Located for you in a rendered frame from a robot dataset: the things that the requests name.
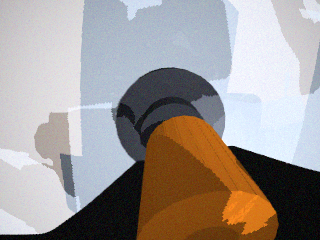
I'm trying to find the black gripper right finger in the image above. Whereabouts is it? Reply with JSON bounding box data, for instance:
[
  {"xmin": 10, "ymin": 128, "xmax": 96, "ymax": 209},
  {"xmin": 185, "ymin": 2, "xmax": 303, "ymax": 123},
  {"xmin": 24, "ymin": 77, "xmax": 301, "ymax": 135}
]
[{"xmin": 227, "ymin": 145, "xmax": 320, "ymax": 240}]

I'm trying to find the orange knob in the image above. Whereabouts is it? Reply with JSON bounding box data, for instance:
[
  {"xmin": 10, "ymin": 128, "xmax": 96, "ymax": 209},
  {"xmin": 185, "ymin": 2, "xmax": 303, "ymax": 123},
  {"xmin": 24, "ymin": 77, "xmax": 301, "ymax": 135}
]
[{"xmin": 137, "ymin": 116, "xmax": 279, "ymax": 240}]

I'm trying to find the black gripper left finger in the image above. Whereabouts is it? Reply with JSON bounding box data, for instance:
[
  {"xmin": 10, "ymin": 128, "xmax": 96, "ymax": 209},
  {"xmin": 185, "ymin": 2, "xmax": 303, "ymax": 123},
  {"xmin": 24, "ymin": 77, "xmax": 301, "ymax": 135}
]
[{"xmin": 0, "ymin": 161, "xmax": 145, "ymax": 240}]

